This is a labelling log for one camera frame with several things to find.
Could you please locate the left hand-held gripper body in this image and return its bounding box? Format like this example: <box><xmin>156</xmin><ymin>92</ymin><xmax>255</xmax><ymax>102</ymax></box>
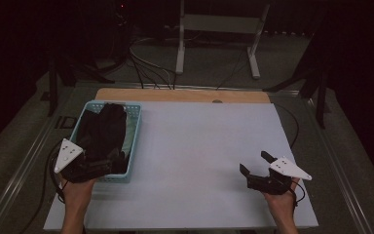
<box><xmin>54</xmin><ymin>137</ymin><xmax>114</xmax><ymax>184</ymax></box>

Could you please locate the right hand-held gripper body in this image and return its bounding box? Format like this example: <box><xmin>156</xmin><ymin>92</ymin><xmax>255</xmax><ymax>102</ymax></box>
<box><xmin>246</xmin><ymin>156</ymin><xmax>313</xmax><ymax>196</ymax></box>

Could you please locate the black cloth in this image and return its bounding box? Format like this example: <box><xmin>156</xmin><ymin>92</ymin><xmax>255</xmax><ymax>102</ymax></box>
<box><xmin>76</xmin><ymin>102</ymin><xmax>130</xmax><ymax>175</ymax></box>

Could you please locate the light blue plastic basket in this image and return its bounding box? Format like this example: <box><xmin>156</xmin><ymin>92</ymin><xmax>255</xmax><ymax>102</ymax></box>
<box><xmin>69</xmin><ymin>99</ymin><xmax>143</xmax><ymax>184</ymax></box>

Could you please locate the person's right hand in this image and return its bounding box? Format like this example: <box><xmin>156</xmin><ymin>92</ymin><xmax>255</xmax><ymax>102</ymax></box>
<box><xmin>262</xmin><ymin>176</ymin><xmax>301</xmax><ymax>222</ymax></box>

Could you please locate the person's left hand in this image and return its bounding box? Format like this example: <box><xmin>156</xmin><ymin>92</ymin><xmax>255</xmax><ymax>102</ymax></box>
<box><xmin>58</xmin><ymin>175</ymin><xmax>97</xmax><ymax>213</ymax></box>

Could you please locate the black stand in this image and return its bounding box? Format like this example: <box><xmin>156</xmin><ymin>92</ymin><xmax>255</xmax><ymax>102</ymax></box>
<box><xmin>262</xmin><ymin>61</ymin><xmax>334</xmax><ymax>130</ymax></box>
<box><xmin>46</xmin><ymin>53</ymin><xmax>116</xmax><ymax>118</ymax></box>

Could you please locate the white metal stand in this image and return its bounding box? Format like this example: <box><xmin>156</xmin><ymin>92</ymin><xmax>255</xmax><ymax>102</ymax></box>
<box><xmin>174</xmin><ymin>0</ymin><xmax>272</xmax><ymax>81</ymax></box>

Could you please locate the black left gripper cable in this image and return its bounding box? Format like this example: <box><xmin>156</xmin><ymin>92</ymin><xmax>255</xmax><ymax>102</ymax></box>
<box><xmin>19</xmin><ymin>141</ymin><xmax>69</xmax><ymax>234</ymax></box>

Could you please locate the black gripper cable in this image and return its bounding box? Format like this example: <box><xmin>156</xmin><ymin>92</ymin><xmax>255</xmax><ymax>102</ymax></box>
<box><xmin>289</xmin><ymin>179</ymin><xmax>307</xmax><ymax>209</ymax></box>
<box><xmin>19</xmin><ymin>141</ymin><xmax>69</xmax><ymax>234</ymax></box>

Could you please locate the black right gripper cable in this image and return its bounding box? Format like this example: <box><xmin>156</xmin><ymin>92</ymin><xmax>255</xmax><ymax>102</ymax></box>
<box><xmin>289</xmin><ymin>179</ymin><xmax>307</xmax><ymax>209</ymax></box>

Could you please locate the thin black table cable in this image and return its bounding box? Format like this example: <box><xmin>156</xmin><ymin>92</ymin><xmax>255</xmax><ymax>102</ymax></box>
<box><xmin>273</xmin><ymin>102</ymin><xmax>301</xmax><ymax>150</ymax></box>

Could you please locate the thin black floor cable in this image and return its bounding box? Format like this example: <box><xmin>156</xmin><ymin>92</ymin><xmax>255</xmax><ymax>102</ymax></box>
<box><xmin>215</xmin><ymin>45</ymin><xmax>251</xmax><ymax>91</ymax></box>

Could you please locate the bundle of floor cables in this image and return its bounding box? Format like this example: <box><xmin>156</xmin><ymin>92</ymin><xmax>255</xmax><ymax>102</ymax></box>
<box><xmin>127</xmin><ymin>35</ymin><xmax>178</xmax><ymax>91</ymax></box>

